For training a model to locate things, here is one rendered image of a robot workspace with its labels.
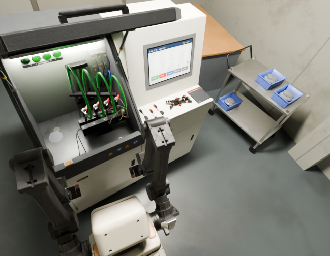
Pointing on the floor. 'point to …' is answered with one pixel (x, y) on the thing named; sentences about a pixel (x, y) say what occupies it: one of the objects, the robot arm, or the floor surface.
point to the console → (167, 32)
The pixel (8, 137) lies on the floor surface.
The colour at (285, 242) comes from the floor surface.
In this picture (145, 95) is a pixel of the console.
